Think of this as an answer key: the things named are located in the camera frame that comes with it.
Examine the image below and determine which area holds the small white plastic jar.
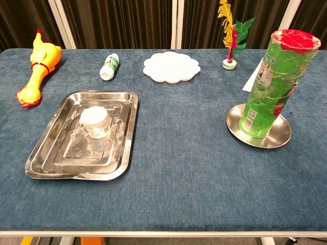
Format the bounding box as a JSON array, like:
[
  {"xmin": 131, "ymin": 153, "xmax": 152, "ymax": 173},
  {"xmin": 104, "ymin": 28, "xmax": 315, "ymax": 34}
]
[{"xmin": 79, "ymin": 106, "xmax": 112, "ymax": 140}]

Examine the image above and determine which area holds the red green snack can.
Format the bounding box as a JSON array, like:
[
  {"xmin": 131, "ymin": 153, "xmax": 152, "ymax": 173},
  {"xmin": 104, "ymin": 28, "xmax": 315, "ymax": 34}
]
[{"xmin": 239, "ymin": 29, "xmax": 322, "ymax": 139}]

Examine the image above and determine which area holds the blue tablecloth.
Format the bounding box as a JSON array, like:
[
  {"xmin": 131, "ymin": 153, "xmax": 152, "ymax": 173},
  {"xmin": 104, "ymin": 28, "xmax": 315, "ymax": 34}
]
[{"xmin": 0, "ymin": 48, "xmax": 327, "ymax": 232}]

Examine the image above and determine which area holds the white flower-shaped palette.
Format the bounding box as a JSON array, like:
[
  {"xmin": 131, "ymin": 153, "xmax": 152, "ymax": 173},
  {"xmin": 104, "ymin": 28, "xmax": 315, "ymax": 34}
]
[{"xmin": 143, "ymin": 51, "xmax": 201, "ymax": 84}]

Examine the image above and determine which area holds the white green drink bottle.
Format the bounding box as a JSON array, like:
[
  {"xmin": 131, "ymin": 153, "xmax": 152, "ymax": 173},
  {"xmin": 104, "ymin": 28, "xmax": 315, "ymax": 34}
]
[{"xmin": 99, "ymin": 53, "xmax": 120, "ymax": 82}]

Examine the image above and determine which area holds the light blue white box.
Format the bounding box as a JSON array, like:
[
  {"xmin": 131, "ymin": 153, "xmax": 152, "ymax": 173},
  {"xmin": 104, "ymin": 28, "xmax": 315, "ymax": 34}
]
[{"xmin": 242, "ymin": 57, "xmax": 265, "ymax": 92}]

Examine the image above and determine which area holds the rectangular steel tray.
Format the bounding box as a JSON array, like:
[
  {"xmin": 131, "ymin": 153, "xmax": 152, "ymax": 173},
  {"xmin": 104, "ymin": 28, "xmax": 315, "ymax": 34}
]
[{"xmin": 25, "ymin": 90, "xmax": 139, "ymax": 181}]

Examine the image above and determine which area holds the dark brown curtain panel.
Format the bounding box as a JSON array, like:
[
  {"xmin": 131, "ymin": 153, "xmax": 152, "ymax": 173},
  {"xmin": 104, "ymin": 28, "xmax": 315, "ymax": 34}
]
[
  {"xmin": 291, "ymin": 0, "xmax": 327, "ymax": 51},
  {"xmin": 61, "ymin": 0, "xmax": 173, "ymax": 50},
  {"xmin": 181, "ymin": 0, "xmax": 291, "ymax": 50},
  {"xmin": 0, "ymin": 0, "xmax": 64, "ymax": 53}
]

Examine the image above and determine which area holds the colourful feather shuttlecock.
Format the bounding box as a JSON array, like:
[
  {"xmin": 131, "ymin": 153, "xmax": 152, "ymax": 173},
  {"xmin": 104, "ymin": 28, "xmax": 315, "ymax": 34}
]
[{"xmin": 217, "ymin": 0, "xmax": 255, "ymax": 70}]

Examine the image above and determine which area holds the round steel plate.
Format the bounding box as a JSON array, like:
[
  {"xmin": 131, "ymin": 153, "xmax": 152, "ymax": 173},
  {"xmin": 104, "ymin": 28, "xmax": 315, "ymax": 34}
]
[{"xmin": 226, "ymin": 103, "xmax": 292, "ymax": 149}]

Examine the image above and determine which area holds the yellow rubber chicken toy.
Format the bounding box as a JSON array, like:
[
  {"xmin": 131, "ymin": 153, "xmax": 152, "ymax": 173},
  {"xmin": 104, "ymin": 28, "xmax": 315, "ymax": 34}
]
[{"xmin": 14, "ymin": 29, "xmax": 62, "ymax": 108}]

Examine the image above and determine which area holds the white partition post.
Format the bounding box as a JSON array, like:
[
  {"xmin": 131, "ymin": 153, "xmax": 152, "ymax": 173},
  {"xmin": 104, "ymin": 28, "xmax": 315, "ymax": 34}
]
[
  {"xmin": 170, "ymin": 0, "xmax": 185, "ymax": 50},
  {"xmin": 270, "ymin": 0, "xmax": 302, "ymax": 50},
  {"xmin": 48, "ymin": 0, "xmax": 77, "ymax": 50}
]

